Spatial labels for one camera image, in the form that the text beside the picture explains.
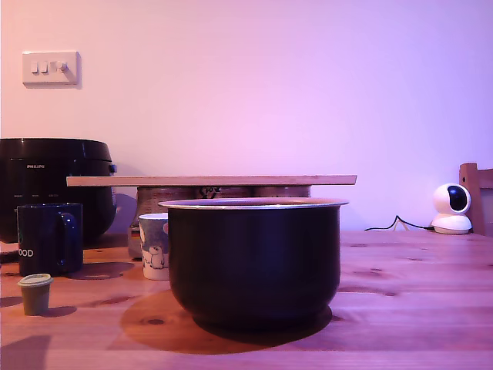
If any white cartoon print mug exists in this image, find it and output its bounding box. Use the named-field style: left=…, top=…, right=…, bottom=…
left=137, top=213, right=170, bottom=281

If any tin can with red label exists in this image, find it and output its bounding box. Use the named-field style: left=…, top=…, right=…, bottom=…
left=253, top=187, right=312, bottom=200

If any black security camera cable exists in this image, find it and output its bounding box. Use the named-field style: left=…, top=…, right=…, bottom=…
left=364, top=214, right=436, bottom=232

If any white round security camera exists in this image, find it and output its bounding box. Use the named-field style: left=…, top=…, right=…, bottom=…
left=429, top=183, right=474, bottom=235

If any white wall switch plate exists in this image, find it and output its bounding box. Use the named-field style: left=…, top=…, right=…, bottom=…
left=22, top=50, right=82, bottom=89

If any tin can with black logo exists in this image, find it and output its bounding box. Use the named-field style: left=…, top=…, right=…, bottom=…
left=194, top=187, right=254, bottom=201

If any dark blue mug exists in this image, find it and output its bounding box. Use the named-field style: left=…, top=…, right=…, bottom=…
left=15, top=203, right=84, bottom=277

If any plain grey tin can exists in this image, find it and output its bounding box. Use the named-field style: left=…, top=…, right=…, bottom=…
left=136, top=187, right=196, bottom=228

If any small green capsule cup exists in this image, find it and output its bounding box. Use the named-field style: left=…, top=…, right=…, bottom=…
left=16, top=273, right=54, bottom=316

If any black Philips rice cooker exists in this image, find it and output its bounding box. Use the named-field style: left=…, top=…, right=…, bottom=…
left=0, top=137, right=119, bottom=244

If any black rice cooker pot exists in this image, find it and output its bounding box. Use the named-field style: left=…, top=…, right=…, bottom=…
left=158, top=197, right=350, bottom=332

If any wooden shelf board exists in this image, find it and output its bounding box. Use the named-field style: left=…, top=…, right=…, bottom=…
left=65, top=175, right=358, bottom=188

